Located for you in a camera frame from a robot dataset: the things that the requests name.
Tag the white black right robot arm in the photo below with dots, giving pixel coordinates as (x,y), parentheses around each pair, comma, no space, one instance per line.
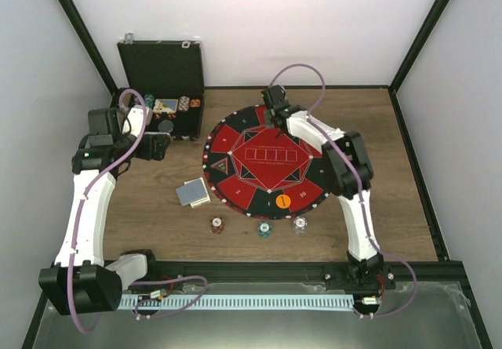
(348,174)

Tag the grey round dealer disc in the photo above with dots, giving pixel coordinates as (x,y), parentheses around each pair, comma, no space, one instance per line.
(165,126)

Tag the blue backed card deck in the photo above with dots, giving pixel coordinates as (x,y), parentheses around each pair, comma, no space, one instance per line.
(188,193)

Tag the teal chip stack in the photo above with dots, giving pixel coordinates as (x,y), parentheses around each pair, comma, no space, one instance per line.
(264,229)
(149,100)

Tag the red black chip stack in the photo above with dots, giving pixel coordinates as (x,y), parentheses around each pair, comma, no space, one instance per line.
(217,225)

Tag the black poker chip case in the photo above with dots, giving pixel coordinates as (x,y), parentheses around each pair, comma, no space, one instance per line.
(167,70)

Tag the round red black poker mat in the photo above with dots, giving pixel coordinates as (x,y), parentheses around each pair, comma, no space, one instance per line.
(247,165)

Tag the orange big blind button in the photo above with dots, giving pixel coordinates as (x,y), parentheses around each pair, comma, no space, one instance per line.
(283,201)

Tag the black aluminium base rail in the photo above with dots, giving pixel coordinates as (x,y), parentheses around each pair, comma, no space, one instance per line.
(334,274)

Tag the boxed card deck in case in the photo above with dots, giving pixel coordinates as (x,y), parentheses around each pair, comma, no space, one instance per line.
(165,106)

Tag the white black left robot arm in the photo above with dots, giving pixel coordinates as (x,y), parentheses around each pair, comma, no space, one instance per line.
(79,281)

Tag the white purple chip stack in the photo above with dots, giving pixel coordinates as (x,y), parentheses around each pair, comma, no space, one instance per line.
(299,224)

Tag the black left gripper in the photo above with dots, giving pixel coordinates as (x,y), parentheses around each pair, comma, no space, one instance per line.
(148,154)

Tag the light blue slotted cable duct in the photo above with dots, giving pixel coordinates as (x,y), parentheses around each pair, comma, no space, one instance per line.
(228,302)

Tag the teal chip stack in case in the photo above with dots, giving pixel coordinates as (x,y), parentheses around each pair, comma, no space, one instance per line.
(149,100)

